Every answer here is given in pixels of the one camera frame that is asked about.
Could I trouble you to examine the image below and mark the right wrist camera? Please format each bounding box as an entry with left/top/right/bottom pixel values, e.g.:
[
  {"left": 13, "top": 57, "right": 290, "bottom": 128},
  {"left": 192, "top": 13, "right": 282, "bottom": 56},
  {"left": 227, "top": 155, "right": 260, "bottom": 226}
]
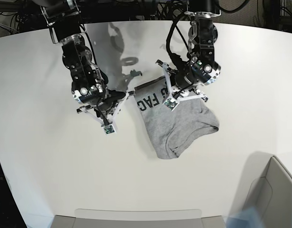
[{"left": 102, "top": 123, "right": 117, "bottom": 135}]

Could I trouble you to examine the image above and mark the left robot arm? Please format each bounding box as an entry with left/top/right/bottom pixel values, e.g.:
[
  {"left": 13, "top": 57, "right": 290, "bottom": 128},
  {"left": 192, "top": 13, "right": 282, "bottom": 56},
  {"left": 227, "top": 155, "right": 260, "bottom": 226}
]
[{"left": 157, "top": 0, "right": 221, "bottom": 109}]

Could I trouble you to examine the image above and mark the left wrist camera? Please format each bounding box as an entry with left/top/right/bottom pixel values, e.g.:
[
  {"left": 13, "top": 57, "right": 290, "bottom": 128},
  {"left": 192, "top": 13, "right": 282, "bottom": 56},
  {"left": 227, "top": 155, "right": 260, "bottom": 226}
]
[{"left": 163, "top": 96, "right": 179, "bottom": 111}]

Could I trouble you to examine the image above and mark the grey T-shirt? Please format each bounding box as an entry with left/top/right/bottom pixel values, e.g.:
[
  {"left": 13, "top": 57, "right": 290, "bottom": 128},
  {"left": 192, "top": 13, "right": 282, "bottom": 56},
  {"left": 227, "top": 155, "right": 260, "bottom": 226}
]
[{"left": 135, "top": 76, "right": 219, "bottom": 160}]

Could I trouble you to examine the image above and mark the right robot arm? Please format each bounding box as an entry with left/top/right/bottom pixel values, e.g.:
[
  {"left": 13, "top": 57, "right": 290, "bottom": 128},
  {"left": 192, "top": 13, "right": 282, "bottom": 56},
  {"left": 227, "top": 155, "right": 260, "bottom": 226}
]
[{"left": 35, "top": 0, "right": 129, "bottom": 128}]

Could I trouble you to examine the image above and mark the grey box at right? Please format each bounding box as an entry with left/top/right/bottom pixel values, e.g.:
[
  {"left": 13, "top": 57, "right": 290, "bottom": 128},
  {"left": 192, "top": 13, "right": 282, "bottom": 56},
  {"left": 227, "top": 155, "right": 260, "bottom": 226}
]
[{"left": 243, "top": 156, "right": 292, "bottom": 228}]

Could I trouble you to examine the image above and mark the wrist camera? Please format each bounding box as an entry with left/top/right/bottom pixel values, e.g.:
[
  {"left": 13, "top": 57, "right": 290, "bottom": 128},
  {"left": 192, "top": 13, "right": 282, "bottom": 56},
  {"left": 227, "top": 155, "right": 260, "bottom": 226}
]
[
  {"left": 102, "top": 123, "right": 117, "bottom": 135},
  {"left": 163, "top": 96, "right": 179, "bottom": 111}
]

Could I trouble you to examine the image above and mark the blue blurred object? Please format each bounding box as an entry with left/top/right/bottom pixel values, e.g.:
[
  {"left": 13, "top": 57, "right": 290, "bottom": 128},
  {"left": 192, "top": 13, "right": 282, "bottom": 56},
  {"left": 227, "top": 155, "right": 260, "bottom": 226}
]
[{"left": 225, "top": 207, "right": 264, "bottom": 228}]

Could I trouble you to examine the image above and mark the grey tray at bottom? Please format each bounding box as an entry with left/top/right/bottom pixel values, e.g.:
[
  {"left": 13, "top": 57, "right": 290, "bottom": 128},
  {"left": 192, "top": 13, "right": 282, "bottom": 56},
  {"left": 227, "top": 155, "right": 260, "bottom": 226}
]
[{"left": 51, "top": 209, "right": 226, "bottom": 228}]

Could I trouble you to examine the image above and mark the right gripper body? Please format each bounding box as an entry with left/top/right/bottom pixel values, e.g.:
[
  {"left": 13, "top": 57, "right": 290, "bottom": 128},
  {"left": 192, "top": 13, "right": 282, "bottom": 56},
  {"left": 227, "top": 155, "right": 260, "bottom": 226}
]
[{"left": 76, "top": 90, "right": 135, "bottom": 126}]

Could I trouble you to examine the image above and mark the black cable bundle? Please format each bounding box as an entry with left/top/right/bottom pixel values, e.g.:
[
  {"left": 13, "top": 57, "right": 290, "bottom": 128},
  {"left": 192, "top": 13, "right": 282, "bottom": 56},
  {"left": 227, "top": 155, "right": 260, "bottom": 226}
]
[{"left": 136, "top": 0, "right": 192, "bottom": 22}]

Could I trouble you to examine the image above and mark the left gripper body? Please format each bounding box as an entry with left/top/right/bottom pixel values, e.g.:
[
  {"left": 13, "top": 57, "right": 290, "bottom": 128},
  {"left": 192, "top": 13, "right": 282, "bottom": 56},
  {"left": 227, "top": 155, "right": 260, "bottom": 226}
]
[{"left": 156, "top": 59, "right": 208, "bottom": 102}]

